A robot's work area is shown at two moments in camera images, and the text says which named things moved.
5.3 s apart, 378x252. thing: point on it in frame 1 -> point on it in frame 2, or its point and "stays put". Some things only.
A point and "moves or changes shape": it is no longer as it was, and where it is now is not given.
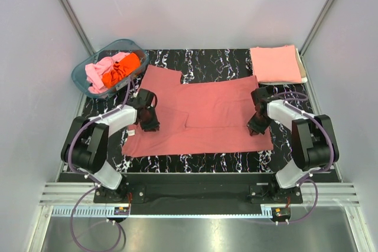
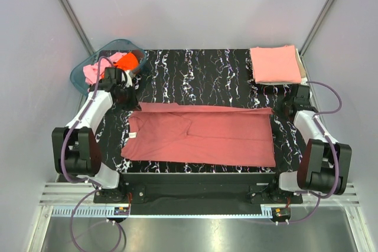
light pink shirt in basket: (94, 72) stays put
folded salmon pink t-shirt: (276, 64) stays put
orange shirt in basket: (125, 65) stays put
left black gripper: (154, 125) -> (133, 104)
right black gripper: (255, 130) -> (287, 99)
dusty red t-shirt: (204, 117) moves or changes shape
